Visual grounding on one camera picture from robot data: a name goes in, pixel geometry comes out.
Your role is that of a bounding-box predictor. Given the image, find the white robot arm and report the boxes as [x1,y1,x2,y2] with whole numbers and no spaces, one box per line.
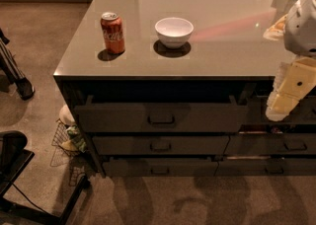
[264,0,316,121]

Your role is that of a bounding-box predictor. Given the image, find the dark counter cabinet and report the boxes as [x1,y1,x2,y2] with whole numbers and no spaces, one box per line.
[54,0,316,176]

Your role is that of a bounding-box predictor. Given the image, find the white ceramic bowl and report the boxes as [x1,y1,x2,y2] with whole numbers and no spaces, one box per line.
[155,17,195,49]

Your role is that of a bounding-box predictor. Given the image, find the orange soda can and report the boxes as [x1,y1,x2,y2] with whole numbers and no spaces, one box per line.
[101,12,125,54]

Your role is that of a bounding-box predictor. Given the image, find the white bag in basket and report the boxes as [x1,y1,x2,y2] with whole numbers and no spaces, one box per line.
[59,105,75,126]

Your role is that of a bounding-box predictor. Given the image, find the black tripod leg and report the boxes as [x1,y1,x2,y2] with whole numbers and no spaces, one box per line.
[0,29,35,101]

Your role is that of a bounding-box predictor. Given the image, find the wire basket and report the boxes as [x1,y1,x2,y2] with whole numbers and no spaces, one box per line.
[49,118,87,188]

